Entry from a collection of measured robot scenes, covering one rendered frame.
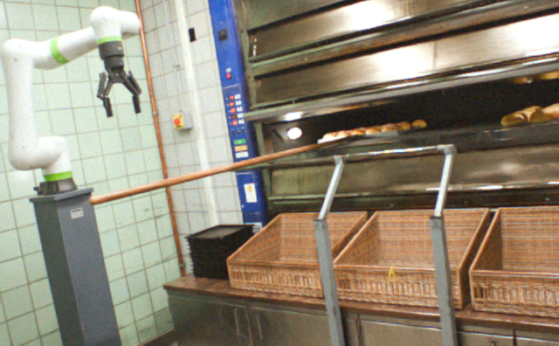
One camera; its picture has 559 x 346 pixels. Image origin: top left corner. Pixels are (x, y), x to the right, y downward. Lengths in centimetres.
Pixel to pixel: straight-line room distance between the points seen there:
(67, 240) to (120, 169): 112
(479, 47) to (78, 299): 201
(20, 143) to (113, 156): 118
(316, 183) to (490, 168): 91
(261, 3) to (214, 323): 172
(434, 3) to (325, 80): 66
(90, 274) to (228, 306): 69
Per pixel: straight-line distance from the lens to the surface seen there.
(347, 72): 255
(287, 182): 282
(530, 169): 229
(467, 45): 233
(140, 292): 342
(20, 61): 221
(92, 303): 238
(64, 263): 232
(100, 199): 178
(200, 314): 275
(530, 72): 210
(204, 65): 315
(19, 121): 221
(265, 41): 284
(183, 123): 321
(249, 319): 252
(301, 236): 276
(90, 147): 321
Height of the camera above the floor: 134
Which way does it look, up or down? 4 degrees down
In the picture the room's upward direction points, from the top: 9 degrees counter-clockwise
